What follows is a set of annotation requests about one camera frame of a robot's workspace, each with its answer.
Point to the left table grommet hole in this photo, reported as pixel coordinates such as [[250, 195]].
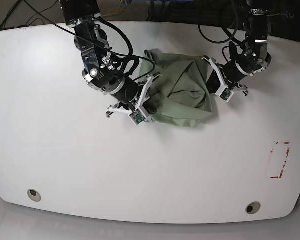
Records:
[[34, 195]]

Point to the table grommet hole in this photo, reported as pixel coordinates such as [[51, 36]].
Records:
[[34, 195], [253, 208]]

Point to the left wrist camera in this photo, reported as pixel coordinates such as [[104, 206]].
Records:
[[224, 93]]

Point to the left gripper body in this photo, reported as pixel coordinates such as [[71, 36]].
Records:
[[231, 73]]

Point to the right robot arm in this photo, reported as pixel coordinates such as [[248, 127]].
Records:
[[104, 70]]

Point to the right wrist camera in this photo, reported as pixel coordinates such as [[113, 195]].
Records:
[[138, 116]]

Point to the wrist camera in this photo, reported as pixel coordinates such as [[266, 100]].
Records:
[[138, 116], [224, 93]]

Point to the right table grommet hole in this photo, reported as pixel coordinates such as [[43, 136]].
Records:
[[253, 208]]

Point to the red tape marking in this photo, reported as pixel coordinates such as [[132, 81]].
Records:
[[278, 158]]

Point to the green t-shirt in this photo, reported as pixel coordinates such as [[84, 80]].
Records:
[[180, 95]]

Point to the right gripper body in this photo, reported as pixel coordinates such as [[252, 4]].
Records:
[[132, 95]]

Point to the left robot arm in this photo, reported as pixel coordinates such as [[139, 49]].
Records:
[[247, 57]]

